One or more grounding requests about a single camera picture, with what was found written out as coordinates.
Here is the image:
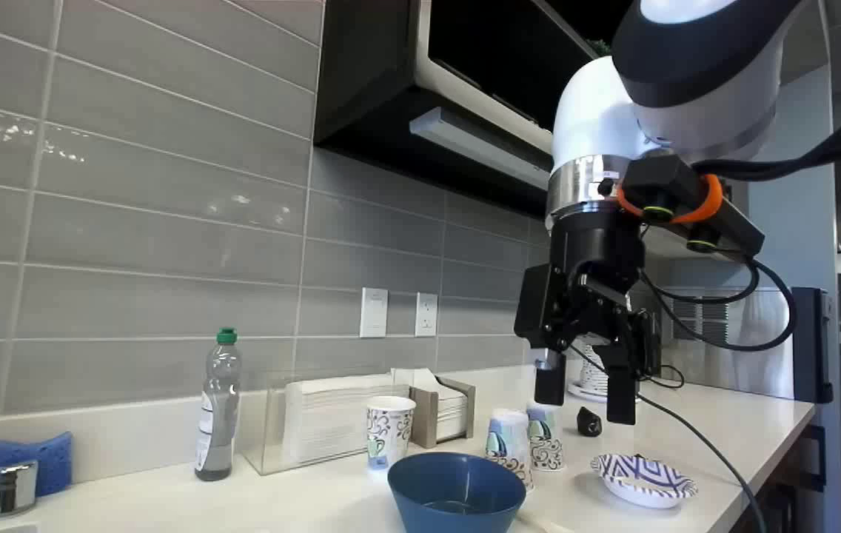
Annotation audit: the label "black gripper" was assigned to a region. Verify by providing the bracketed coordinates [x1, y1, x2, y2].
[512, 206, 663, 426]

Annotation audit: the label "clear plastic container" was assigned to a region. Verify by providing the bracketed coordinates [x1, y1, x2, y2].
[241, 371, 425, 480]

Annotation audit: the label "small black object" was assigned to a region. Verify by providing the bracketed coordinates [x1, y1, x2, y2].
[576, 402, 605, 440]

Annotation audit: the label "blue white patterned paper bowl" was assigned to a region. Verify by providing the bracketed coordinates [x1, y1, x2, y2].
[593, 449, 700, 511]

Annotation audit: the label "white paper napkins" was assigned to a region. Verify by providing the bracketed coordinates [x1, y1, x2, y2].
[388, 365, 475, 445]

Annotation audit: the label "brown napkin holder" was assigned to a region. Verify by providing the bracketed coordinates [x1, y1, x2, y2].
[407, 377, 481, 449]

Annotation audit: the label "dark blue bowl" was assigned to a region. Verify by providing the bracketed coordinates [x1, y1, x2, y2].
[385, 449, 531, 533]

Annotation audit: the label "under-cabinet light bar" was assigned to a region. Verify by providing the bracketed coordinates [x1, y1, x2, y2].
[407, 104, 555, 190]

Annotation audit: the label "clear bottle with green cap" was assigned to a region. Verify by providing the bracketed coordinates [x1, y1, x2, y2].
[194, 325, 247, 486]

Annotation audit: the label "small chrome metal fixture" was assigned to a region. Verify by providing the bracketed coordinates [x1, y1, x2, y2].
[0, 455, 41, 517]

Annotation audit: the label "thin black cable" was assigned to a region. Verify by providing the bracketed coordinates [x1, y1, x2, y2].
[567, 338, 771, 533]

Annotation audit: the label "white wall outlet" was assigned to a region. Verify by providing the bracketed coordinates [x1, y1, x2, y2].
[413, 291, 441, 338]
[358, 285, 391, 341]

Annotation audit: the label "black looped camera cable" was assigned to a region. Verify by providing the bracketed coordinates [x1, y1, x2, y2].
[636, 251, 799, 354]

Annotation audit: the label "black wrist camera orange mount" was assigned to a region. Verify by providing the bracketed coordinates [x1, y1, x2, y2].
[608, 150, 767, 260]

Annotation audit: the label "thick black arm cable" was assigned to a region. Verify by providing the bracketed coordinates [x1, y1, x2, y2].
[691, 55, 841, 187]

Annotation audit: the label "dark wall cabinet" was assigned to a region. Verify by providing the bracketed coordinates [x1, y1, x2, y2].
[311, 0, 641, 218]

